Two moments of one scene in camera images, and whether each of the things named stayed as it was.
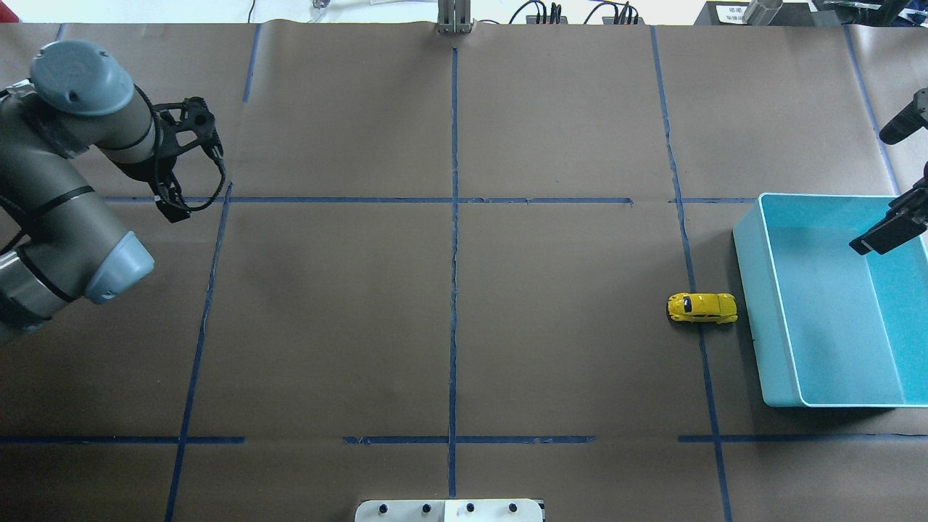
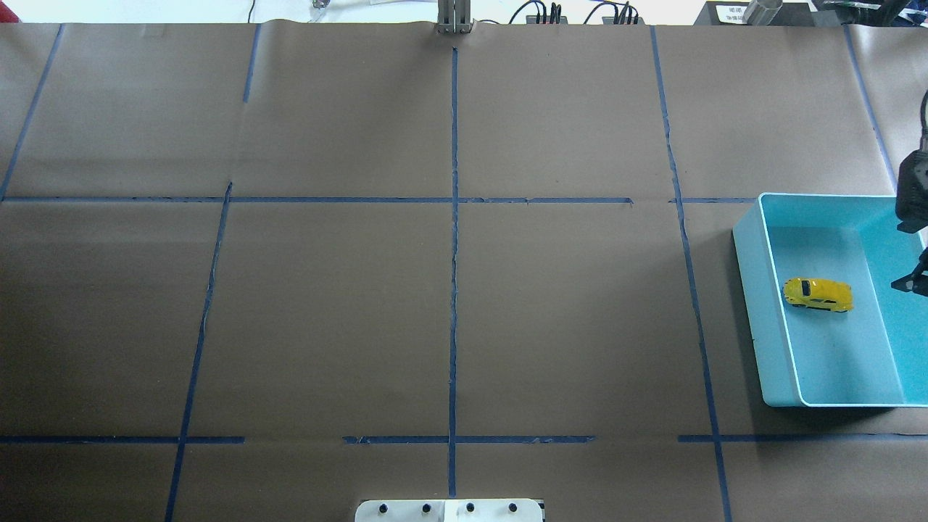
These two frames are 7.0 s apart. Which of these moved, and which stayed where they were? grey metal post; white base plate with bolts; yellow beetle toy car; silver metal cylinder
Moved: yellow beetle toy car
Stayed: silver metal cylinder; grey metal post; white base plate with bolts
